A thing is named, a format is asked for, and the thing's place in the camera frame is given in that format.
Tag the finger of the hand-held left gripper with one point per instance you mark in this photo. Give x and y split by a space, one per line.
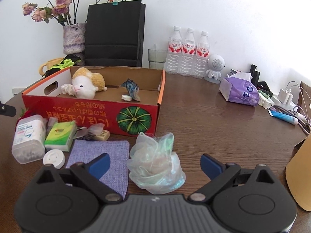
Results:
7 110

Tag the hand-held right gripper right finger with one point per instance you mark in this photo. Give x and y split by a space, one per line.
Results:
211 166

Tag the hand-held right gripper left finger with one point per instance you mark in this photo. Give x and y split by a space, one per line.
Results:
100 165

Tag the red artificial rose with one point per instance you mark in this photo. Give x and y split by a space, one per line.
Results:
25 115

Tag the purple woven cloth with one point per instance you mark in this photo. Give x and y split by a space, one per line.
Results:
80 153

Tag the small beige eraser block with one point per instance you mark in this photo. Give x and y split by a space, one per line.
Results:
103 136

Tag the clear cotton swab container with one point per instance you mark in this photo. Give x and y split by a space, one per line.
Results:
26 138

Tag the clear wrapper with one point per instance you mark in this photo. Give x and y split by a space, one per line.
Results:
85 132

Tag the white round plastic disc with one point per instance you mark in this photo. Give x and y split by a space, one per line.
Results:
54 159

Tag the clear plastic bag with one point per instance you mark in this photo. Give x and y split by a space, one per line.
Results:
150 167

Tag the green tissue pack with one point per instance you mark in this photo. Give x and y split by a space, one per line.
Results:
60 134

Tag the red cardboard box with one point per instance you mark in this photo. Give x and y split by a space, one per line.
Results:
73 111

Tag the white crumpled tissue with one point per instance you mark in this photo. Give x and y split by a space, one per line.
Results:
66 88

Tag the yellow mug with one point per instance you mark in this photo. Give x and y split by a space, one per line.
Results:
52 64

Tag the green black gloves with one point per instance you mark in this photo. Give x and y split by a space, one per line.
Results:
64 64

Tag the white plush sheep toy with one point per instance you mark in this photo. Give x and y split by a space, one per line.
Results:
83 87

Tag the purple tissue pack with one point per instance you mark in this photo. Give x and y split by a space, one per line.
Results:
239 91

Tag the blue crumpled wrapper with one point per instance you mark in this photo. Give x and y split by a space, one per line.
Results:
131 87

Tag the small white bottles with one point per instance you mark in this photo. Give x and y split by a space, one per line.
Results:
264 102

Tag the blue toothpaste tube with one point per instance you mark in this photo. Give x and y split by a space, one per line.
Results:
281 116

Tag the tan curved paper sheet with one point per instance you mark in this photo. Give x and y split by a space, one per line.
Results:
300 177

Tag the green white tube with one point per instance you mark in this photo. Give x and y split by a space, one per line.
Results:
264 94

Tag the floral print case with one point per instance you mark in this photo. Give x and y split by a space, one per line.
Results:
234 72

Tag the white power strip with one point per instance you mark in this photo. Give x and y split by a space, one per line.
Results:
288 106

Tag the purple mottled vase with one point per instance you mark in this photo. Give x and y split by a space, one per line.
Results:
74 38

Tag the black upright box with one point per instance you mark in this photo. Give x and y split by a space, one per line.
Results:
255 74

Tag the white charger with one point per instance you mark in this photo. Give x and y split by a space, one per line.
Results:
285 95

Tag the white robot figure speaker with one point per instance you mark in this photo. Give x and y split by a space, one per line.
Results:
216 63

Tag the brown paper bag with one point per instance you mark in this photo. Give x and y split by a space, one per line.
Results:
306 94

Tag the grey drinking glass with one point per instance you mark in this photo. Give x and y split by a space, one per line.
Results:
158 55

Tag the dried pink roses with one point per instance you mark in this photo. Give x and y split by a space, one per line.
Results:
62 0

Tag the black paper bag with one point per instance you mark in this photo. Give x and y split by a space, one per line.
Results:
114 29

